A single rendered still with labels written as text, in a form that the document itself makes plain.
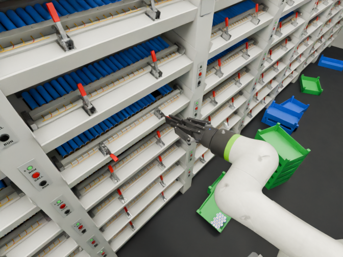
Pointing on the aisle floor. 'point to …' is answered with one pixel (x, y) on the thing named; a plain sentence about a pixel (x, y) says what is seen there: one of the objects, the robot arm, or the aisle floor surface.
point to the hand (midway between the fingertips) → (173, 121)
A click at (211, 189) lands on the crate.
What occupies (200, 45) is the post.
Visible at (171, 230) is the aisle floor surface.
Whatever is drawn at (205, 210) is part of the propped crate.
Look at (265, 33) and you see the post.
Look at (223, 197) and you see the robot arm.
